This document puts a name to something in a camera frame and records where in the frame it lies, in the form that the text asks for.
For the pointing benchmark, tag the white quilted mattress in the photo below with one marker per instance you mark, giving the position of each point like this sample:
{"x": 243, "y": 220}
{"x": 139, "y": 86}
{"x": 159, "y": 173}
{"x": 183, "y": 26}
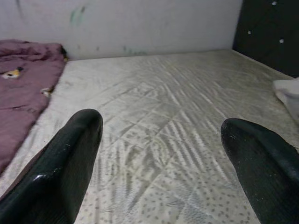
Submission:
{"x": 151, "y": 93}

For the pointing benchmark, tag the white pillow with tree print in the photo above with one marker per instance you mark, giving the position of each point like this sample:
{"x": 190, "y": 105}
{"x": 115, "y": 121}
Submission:
{"x": 289, "y": 93}

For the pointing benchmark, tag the purple cartoon print blanket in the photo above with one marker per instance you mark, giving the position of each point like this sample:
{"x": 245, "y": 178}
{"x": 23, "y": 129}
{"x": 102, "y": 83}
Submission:
{"x": 23, "y": 88}

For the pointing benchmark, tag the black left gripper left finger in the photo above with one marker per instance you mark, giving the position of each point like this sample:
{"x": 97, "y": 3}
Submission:
{"x": 58, "y": 168}

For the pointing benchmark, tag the black tufted headboard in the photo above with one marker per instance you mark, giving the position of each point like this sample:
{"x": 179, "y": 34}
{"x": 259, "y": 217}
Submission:
{"x": 264, "y": 46}

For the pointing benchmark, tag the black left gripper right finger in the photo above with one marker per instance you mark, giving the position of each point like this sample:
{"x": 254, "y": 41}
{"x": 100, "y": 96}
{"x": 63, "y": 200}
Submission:
{"x": 264, "y": 168}

